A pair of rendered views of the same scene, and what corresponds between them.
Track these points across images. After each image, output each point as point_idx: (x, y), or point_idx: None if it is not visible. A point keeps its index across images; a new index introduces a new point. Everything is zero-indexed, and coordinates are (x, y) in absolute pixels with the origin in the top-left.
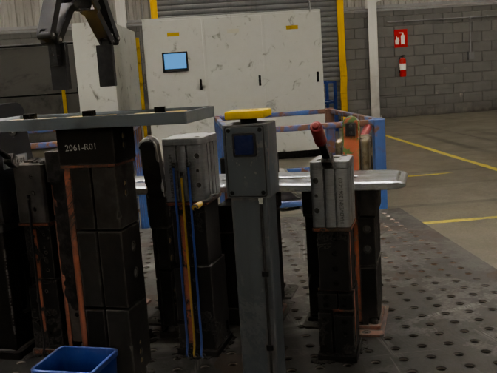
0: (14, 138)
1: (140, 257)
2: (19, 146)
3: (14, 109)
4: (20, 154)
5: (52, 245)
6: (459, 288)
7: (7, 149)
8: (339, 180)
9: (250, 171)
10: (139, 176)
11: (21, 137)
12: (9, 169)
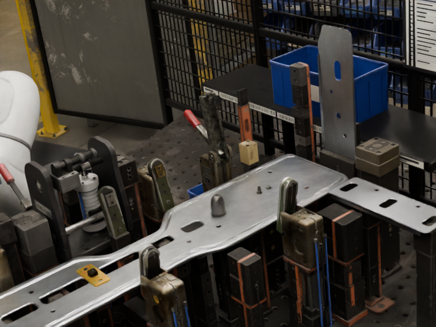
0: (40, 193)
1: None
2: (45, 202)
3: (37, 173)
4: (45, 207)
5: (24, 278)
6: None
7: (36, 196)
8: None
9: None
10: (61, 314)
11: (45, 196)
12: (39, 211)
